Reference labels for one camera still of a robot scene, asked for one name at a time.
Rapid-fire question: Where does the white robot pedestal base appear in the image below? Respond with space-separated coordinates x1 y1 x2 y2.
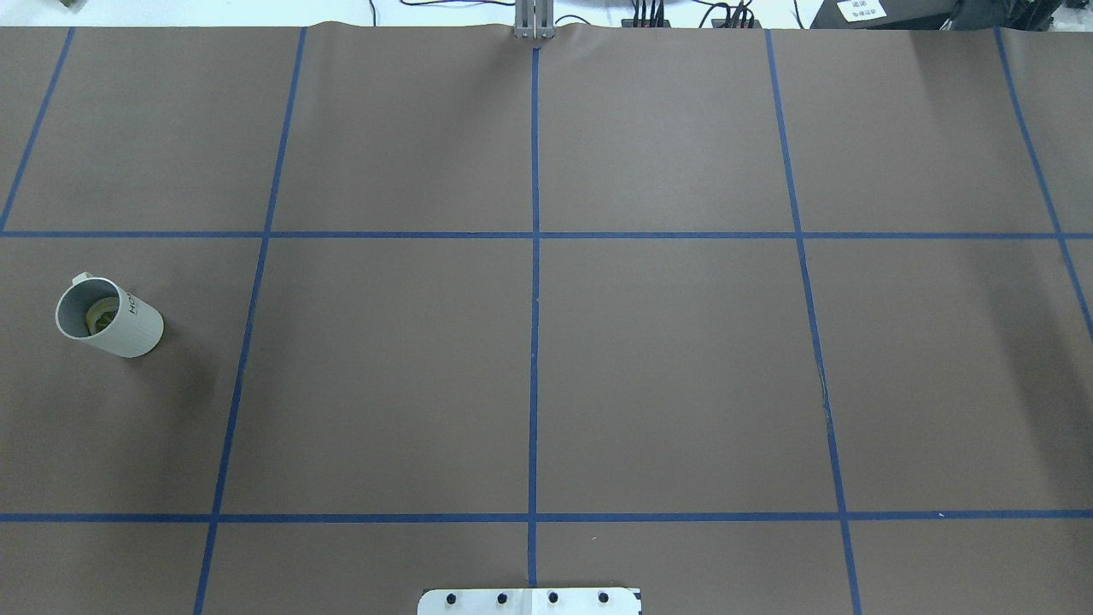
418 587 643 614

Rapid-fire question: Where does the white HOME mug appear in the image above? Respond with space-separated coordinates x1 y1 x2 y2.
55 272 167 359

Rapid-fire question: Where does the aluminium frame post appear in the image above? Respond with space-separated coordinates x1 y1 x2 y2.
512 0 557 40

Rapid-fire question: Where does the lemon slice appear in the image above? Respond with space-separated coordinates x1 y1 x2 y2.
85 296 120 336

